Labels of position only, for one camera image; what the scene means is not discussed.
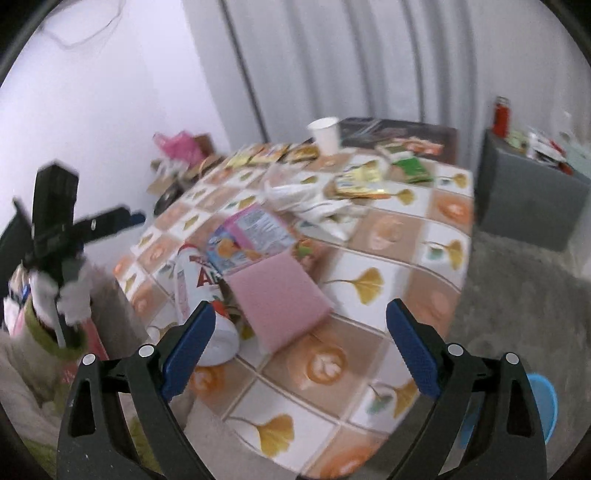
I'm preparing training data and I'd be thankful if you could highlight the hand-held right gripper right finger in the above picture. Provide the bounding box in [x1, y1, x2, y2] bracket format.
[385, 298, 548, 480]

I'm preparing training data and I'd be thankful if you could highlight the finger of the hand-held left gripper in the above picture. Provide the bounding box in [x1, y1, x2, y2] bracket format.
[92, 207, 146, 232]
[69, 219, 139, 245]

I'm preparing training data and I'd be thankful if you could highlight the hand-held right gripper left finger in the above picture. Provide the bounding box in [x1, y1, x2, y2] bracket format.
[56, 300, 217, 480]

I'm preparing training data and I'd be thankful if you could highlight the white yogurt drink bottle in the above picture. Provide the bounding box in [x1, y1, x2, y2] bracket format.
[174, 242, 241, 367]

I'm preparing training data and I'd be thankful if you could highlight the pink sponge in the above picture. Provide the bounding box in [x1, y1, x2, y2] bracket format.
[228, 253, 335, 355]

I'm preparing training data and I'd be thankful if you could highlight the blue pink snack bag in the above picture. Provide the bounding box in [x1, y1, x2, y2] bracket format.
[205, 204, 296, 278]

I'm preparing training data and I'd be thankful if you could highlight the blue mesh wastebasket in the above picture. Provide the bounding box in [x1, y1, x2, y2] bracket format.
[459, 373, 559, 448]

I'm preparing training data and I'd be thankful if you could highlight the translucent plastic bag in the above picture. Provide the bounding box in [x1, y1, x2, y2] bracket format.
[263, 182, 365, 241]

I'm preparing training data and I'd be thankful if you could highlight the person's left forearm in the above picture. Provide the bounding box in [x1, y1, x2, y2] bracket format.
[9, 295, 93, 402]

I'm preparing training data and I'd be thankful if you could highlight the person's left hand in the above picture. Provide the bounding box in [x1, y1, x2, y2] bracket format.
[31, 265, 95, 326]

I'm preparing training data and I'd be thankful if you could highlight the pink plastic bag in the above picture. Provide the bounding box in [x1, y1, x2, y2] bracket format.
[154, 131, 204, 162]

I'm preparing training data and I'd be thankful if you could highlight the yellow snack packet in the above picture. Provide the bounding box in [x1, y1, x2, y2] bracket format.
[284, 144, 320, 162]
[227, 147, 259, 168]

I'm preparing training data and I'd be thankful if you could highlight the gold foil snack wrapper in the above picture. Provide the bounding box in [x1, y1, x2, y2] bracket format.
[330, 165, 402, 201]

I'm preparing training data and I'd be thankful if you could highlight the green snack packet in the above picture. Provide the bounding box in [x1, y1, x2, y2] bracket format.
[392, 157, 435, 184]

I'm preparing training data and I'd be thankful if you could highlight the grey cabinet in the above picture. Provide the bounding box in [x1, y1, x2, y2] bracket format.
[475, 127, 587, 252]

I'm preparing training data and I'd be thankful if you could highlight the white paper cup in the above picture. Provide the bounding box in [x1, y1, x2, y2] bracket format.
[308, 117, 341, 155]

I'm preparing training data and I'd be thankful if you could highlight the dark printed mat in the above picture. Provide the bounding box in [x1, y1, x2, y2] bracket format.
[337, 117, 460, 164]

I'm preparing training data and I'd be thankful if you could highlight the red thermos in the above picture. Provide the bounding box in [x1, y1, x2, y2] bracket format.
[493, 96, 512, 137]

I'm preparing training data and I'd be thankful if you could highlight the white curtain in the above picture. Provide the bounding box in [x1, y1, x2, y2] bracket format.
[182, 0, 591, 153]

